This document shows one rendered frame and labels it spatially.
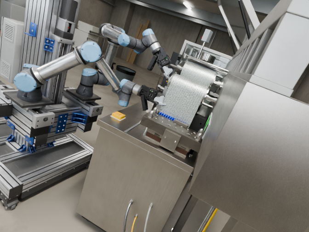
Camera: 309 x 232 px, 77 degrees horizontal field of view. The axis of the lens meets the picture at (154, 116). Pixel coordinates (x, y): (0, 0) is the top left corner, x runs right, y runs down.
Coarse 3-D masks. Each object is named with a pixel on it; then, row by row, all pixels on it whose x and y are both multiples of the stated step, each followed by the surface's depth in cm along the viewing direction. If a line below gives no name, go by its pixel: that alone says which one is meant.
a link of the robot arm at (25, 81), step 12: (84, 48) 114; (96, 48) 116; (60, 60) 116; (72, 60) 117; (84, 60) 118; (96, 60) 119; (24, 72) 113; (36, 72) 114; (48, 72) 116; (60, 72) 119; (24, 84) 113; (36, 84) 115
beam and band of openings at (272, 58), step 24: (288, 0) 37; (264, 24) 59; (288, 24) 36; (240, 48) 137; (264, 48) 40; (288, 48) 37; (240, 72) 67; (264, 72) 39; (288, 72) 37; (288, 96) 38
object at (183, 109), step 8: (168, 96) 131; (176, 96) 130; (168, 104) 133; (176, 104) 131; (184, 104) 129; (192, 104) 127; (168, 112) 134; (176, 112) 132; (184, 112) 130; (192, 112) 128; (184, 120) 131
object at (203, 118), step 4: (196, 116) 136; (200, 116) 137; (204, 116) 140; (192, 120) 137; (196, 120) 136; (200, 120) 135; (204, 120) 134; (192, 124) 138; (196, 124) 137; (200, 124) 136; (192, 128) 138; (196, 128) 138
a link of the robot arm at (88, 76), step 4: (88, 68) 174; (84, 72) 167; (88, 72) 166; (92, 72) 168; (96, 72) 172; (84, 76) 168; (88, 76) 168; (92, 76) 169; (96, 76) 172; (80, 80) 171; (84, 80) 169; (88, 80) 169; (92, 80) 171; (96, 80) 173; (84, 84) 170; (88, 84) 171; (92, 84) 174
